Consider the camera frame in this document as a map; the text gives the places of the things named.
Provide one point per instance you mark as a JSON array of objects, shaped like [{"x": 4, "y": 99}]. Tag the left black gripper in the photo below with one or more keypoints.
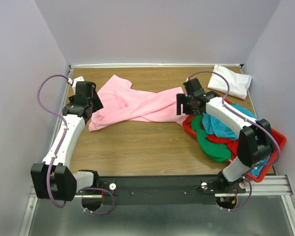
[{"x": 97, "y": 103}]

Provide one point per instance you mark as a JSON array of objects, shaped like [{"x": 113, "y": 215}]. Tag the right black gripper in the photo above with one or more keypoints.
[{"x": 180, "y": 99}]

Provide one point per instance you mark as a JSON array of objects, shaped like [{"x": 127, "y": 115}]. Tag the pink t shirt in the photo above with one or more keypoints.
[{"x": 122, "y": 103}]

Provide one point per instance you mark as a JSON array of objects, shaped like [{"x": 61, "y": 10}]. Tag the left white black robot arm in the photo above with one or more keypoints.
[{"x": 52, "y": 177}]

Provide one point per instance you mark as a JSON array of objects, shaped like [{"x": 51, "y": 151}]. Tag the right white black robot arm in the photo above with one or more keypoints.
[{"x": 255, "y": 140}]

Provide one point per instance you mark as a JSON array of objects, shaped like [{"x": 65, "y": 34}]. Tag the blue t shirt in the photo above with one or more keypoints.
[{"x": 214, "y": 126}]

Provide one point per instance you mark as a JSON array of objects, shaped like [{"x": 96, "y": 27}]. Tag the folded white t shirt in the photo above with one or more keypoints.
[{"x": 239, "y": 83}]

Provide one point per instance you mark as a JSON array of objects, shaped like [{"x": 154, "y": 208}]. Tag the green t shirt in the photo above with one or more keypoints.
[{"x": 215, "y": 151}]

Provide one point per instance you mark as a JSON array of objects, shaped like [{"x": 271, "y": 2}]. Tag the red t shirt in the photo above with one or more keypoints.
[{"x": 230, "y": 146}]

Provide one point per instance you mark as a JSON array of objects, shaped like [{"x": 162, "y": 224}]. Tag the red plastic bin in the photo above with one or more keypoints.
[{"x": 264, "y": 164}]

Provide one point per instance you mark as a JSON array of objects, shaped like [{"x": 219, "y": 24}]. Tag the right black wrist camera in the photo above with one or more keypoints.
[{"x": 193, "y": 86}]

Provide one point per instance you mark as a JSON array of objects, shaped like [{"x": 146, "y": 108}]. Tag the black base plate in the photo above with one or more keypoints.
[{"x": 156, "y": 190}]

